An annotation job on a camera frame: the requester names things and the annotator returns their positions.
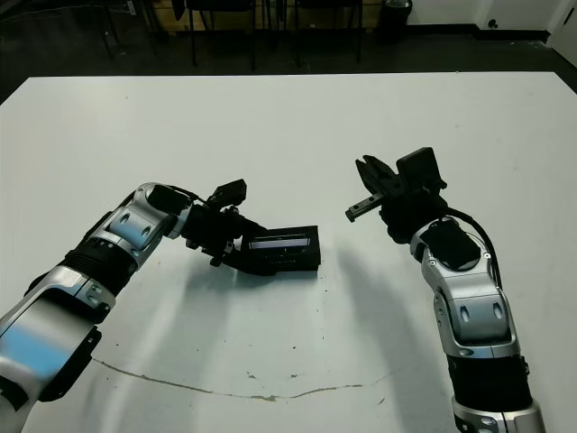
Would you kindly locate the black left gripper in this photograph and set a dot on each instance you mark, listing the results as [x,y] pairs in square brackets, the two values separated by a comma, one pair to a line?
[209,225]

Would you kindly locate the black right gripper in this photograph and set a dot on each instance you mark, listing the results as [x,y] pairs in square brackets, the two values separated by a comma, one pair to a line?
[405,212]

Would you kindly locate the black printed box lid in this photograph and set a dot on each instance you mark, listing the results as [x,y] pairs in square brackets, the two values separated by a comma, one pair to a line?
[293,257]

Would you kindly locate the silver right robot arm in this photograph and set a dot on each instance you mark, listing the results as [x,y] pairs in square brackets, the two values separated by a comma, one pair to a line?
[478,311]

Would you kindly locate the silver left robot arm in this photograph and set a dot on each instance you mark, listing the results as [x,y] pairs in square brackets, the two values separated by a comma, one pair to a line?
[130,225]

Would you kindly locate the black waste bin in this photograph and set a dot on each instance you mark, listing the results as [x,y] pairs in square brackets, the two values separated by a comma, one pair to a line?
[394,22]

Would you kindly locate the light wooden shipping crate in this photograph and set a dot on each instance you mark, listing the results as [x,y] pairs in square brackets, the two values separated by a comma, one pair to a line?
[164,13]

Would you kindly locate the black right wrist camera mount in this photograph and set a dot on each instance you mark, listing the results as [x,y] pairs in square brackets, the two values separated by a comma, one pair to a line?
[419,167]

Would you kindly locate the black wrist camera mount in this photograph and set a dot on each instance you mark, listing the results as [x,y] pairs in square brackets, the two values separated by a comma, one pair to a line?
[230,191]
[419,167]

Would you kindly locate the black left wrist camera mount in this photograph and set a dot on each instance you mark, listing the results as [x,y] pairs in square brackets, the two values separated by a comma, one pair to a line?
[230,191]

